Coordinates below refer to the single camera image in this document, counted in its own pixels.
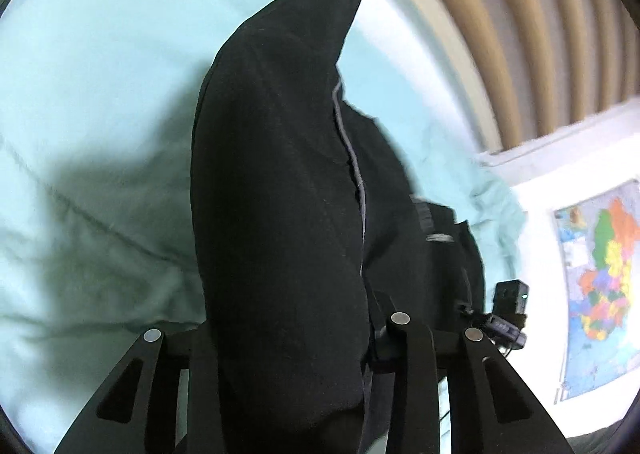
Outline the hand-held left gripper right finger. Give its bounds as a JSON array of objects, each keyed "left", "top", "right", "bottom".
[{"left": 367, "top": 291, "right": 576, "bottom": 454}]

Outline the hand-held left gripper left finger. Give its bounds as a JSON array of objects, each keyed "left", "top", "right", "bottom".
[{"left": 52, "top": 319, "right": 226, "bottom": 454}]

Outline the black jacket with grey stripe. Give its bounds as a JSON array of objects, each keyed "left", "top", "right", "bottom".
[{"left": 190, "top": 0, "right": 487, "bottom": 454}]

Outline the wooden slatted headboard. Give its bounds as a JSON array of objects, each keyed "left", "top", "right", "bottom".
[{"left": 350, "top": 0, "right": 640, "bottom": 151}]

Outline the light teal bed sheet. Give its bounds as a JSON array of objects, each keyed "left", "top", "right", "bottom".
[{"left": 0, "top": 0, "right": 528, "bottom": 454}]

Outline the colourful wall map poster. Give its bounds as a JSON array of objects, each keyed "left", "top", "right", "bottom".
[{"left": 552, "top": 178, "right": 640, "bottom": 403}]

